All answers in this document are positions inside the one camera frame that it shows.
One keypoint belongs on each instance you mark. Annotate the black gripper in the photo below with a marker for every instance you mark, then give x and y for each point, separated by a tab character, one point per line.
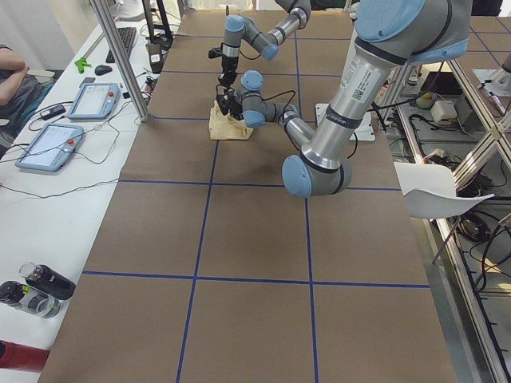
232	103
228	65

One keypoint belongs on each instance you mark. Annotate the beige long-sleeve graphic shirt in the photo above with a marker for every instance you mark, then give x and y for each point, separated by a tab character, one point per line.
223	127

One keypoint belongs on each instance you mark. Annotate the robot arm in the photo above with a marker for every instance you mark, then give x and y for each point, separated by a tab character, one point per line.
238	28
387	34

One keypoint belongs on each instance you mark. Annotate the black keyboard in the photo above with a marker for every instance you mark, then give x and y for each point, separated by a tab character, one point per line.
128	36

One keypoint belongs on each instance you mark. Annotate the black computer mouse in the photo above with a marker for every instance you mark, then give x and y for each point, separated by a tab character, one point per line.
101	70

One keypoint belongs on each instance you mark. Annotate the upper teach pendant tablet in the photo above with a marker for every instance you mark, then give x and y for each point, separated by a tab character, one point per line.
94	101

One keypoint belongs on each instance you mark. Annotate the teach pendant tablet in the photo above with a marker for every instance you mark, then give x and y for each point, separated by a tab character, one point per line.
94	101
52	147

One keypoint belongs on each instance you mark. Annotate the green plastic clip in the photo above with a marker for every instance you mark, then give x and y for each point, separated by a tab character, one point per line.
81	64

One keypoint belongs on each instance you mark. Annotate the lower teach pendant tablet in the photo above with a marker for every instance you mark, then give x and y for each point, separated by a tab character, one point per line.
52	147

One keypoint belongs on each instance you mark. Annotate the seated person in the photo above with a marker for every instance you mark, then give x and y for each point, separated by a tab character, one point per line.
21	93

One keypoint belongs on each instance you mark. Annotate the white paper sheet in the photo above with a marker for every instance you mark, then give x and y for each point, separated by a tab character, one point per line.
430	193

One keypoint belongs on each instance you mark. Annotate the black water bottle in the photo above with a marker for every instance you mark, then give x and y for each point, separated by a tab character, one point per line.
45	279

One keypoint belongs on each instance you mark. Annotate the clear plastic bottle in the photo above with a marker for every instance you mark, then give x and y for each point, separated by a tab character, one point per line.
30	300

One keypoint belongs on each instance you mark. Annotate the aluminium frame post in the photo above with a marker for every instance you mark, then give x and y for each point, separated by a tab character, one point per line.
113	38

